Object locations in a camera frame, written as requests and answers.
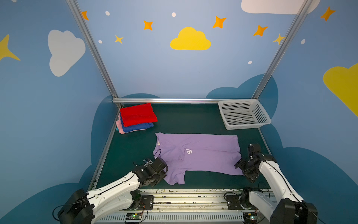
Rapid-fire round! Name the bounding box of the purple t shirt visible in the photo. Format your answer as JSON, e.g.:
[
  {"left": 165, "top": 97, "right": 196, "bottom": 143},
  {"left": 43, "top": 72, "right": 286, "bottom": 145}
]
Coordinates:
[{"left": 153, "top": 133, "right": 243, "bottom": 185}]

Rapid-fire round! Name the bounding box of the white plastic laundry basket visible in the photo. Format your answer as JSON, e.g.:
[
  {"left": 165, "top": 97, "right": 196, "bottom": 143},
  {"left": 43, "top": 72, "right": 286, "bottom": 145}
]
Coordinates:
[{"left": 218, "top": 99, "right": 271, "bottom": 130}]

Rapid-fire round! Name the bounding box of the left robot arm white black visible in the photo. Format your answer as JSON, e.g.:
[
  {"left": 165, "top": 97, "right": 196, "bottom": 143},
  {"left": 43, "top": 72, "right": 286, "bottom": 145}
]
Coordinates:
[{"left": 53, "top": 157, "right": 168, "bottom": 224}]

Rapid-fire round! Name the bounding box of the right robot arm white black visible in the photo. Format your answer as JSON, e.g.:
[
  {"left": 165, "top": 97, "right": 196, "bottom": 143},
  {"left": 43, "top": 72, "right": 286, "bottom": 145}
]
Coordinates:
[{"left": 235, "top": 152, "right": 318, "bottom": 224}]

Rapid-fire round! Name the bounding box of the left controller circuit board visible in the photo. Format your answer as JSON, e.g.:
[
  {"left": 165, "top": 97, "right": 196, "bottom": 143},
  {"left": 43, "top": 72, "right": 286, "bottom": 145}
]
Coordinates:
[{"left": 125, "top": 213, "right": 143, "bottom": 223}]

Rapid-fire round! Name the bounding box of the controller circuit board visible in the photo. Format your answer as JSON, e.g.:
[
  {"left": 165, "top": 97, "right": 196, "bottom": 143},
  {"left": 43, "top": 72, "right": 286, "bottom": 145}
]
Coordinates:
[
  {"left": 125, "top": 213, "right": 143, "bottom": 223},
  {"left": 243, "top": 213, "right": 259, "bottom": 224}
]

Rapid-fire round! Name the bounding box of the right controller circuit board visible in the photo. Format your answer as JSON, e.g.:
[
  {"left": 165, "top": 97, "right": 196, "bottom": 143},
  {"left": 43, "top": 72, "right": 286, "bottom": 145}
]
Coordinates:
[{"left": 243, "top": 213, "right": 259, "bottom": 224}]

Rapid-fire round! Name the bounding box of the folded red t shirt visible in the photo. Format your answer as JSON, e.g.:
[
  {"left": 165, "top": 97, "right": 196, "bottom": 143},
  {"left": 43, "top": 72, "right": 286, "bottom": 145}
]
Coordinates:
[{"left": 120, "top": 103, "right": 158, "bottom": 127}]

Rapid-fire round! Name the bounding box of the folded pink t shirt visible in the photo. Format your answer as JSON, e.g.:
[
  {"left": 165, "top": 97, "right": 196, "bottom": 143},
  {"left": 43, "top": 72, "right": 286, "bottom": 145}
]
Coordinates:
[{"left": 116, "top": 117, "right": 125, "bottom": 134}]

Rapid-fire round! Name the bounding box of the rear horizontal aluminium bar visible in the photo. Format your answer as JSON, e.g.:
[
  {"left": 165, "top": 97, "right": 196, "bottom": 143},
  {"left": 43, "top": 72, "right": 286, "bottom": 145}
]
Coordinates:
[{"left": 112, "top": 98, "right": 257, "bottom": 104}]

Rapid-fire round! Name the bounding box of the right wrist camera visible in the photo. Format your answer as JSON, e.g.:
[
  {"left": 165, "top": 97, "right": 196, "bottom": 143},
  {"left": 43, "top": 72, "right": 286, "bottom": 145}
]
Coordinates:
[{"left": 248, "top": 144, "right": 262, "bottom": 159}]

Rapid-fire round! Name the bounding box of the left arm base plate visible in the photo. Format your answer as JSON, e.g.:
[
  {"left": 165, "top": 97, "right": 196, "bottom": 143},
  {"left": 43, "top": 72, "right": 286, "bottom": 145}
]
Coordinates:
[{"left": 130, "top": 196, "right": 154, "bottom": 211}]

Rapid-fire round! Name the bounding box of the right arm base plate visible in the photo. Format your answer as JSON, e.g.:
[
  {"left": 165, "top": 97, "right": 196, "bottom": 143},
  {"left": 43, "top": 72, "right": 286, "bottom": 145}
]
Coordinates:
[{"left": 224, "top": 195, "right": 253, "bottom": 210}]

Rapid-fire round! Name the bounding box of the aluminium rail base frame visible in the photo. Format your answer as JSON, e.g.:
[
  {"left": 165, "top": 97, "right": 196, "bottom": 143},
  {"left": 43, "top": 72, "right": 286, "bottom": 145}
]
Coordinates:
[{"left": 96, "top": 189, "right": 277, "bottom": 224}]

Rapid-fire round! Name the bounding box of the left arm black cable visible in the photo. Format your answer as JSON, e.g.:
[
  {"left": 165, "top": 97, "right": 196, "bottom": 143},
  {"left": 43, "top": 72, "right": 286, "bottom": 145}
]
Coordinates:
[{"left": 52, "top": 204, "right": 68, "bottom": 222}]

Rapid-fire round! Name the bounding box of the right slanted aluminium post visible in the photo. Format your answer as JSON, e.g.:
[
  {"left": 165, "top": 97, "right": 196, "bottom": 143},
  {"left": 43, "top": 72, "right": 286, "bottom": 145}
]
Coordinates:
[{"left": 252, "top": 0, "right": 314, "bottom": 99}]

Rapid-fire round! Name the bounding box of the slanted aluminium post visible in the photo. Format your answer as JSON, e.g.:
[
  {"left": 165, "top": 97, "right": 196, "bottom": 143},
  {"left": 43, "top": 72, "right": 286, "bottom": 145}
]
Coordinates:
[
  {"left": 66, "top": 0, "right": 122, "bottom": 109},
  {"left": 252, "top": 0, "right": 314, "bottom": 99}
]

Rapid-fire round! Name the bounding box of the left slanted aluminium post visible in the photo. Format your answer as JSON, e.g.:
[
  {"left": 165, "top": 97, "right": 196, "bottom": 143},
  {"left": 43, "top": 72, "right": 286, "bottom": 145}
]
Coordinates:
[{"left": 66, "top": 0, "right": 122, "bottom": 109}]

